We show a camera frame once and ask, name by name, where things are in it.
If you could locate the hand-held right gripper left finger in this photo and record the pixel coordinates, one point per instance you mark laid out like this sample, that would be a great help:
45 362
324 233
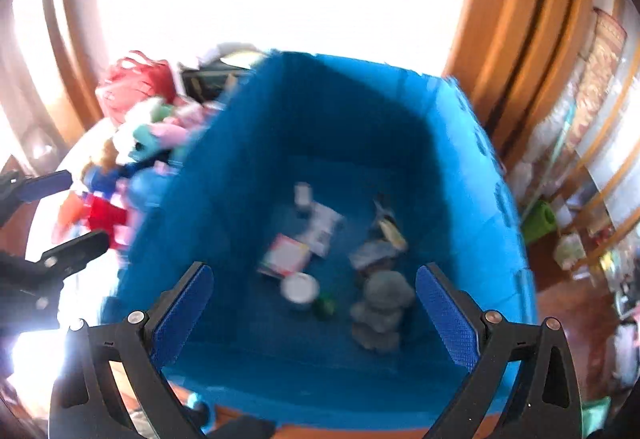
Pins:
182 314

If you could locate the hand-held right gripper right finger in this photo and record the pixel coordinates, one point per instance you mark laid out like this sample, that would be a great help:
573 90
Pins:
447 314

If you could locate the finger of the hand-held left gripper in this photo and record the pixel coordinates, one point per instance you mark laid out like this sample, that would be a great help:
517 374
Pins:
45 184
80 244

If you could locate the grey furry plush toy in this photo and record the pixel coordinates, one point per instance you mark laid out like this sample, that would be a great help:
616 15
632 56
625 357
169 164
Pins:
380 304

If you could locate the silver foil packet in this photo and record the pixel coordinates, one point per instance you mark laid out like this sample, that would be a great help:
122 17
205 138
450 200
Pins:
372 254

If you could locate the black yellow packet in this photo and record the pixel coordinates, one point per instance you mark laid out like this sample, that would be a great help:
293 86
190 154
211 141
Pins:
391 226

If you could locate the pink tissue packet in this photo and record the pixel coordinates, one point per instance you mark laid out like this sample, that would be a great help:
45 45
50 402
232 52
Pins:
285 254

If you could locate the grey tape roll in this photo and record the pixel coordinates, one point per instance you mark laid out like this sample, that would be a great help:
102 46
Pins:
300 290

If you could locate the small green black item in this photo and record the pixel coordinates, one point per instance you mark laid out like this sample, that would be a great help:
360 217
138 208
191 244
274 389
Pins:
325 307

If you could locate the white plastic bottle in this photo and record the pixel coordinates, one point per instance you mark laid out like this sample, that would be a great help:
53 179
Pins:
302 196

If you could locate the blue plastic storage container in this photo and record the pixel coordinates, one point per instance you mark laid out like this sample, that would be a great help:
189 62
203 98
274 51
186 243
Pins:
250 144

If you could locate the pink pig plush red dress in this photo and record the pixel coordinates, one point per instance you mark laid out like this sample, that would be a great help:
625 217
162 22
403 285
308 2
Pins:
105 214

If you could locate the blue plush toy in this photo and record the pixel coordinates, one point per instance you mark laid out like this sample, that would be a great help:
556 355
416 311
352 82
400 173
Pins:
147 186

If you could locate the teal plush toy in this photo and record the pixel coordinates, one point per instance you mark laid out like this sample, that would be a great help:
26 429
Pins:
150 139

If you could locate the green rolled mat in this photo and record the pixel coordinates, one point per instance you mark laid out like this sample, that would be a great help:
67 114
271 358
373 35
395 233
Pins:
540 221

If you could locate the red toy suitcase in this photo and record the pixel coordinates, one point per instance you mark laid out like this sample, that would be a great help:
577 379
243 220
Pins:
135 84

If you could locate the green cloth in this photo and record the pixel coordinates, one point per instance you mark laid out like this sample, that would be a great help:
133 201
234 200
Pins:
597 414

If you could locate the black rectangular box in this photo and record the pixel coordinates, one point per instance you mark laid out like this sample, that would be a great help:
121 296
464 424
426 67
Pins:
205 79

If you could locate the wooden glass partition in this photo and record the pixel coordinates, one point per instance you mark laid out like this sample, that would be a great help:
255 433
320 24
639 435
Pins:
600 119

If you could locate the padded wooden headboard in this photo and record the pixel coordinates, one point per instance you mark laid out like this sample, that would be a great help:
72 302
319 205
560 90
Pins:
525 19

